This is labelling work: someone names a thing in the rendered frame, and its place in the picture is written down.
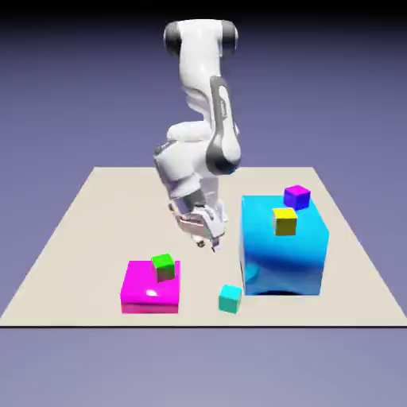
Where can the small green cube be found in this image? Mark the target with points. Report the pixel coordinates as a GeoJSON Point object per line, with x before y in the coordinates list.
{"type": "Point", "coordinates": [163, 266]}

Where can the large magenta box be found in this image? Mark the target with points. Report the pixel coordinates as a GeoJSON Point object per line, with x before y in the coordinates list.
{"type": "Point", "coordinates": [143, 292]}

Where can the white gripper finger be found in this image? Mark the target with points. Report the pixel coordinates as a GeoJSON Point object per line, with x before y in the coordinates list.
{"type": "Point", "coordinates": [216, 244]}
{"type": "Point", "coordinates": [200, 242]}

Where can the small yellow cube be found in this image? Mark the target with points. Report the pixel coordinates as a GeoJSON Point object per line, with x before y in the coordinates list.
{"type": "Point", "coordinates": [285, 222]}

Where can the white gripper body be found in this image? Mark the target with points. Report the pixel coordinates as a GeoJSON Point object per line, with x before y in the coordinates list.
{"type": "Point", "coordinates": [200, 224]}

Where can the large blue box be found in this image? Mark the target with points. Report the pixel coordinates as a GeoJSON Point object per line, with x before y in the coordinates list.
{"type": "Point", "coordinates": [283, 257]}

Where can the small cyan cube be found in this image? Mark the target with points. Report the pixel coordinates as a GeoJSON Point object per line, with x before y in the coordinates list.
{"type": "Point", "coordinates": [230, 299]}

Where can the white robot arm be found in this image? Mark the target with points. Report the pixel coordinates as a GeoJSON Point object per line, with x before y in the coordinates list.
{"type": "Point", "coordinates": [197, 95]}

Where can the small purple cube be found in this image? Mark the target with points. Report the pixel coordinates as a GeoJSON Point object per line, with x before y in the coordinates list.
{"type": "Point", "coordinates": [297, 197]}

